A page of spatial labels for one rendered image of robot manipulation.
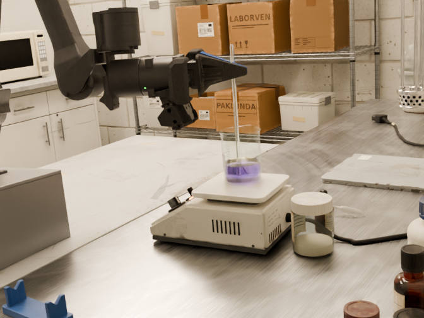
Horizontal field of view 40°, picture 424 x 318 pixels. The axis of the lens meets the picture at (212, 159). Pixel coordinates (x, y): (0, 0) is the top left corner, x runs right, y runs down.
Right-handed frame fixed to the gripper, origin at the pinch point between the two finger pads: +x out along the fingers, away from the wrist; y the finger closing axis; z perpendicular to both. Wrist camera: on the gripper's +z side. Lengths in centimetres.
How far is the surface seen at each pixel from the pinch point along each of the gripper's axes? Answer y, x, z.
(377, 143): -57, 30, 26
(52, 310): 27.5, -19.1, 23.4
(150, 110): -260, -74, 49
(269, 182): 0.4, 5.9, 17.0
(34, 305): 23.7, -23.1, 24.9
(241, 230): 7.4, 1.9, 22.1
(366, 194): -18.4, 22.8, 25.8
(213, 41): -242, -31, 9
